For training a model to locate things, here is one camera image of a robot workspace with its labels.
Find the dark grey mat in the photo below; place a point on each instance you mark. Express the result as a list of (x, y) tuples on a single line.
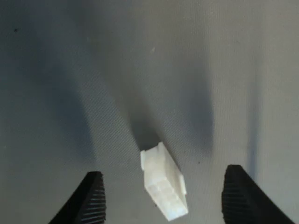
[(70, 70)]

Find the small white plastic terminal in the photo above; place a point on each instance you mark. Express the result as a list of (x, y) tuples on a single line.
[(163, 182)]

